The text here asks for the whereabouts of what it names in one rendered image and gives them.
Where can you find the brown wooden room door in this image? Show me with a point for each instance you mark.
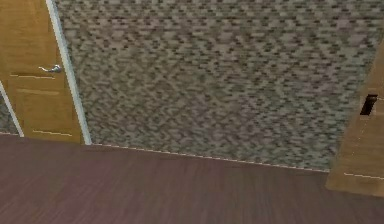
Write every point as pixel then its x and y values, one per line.
pixel 361 153
pixel 31 43

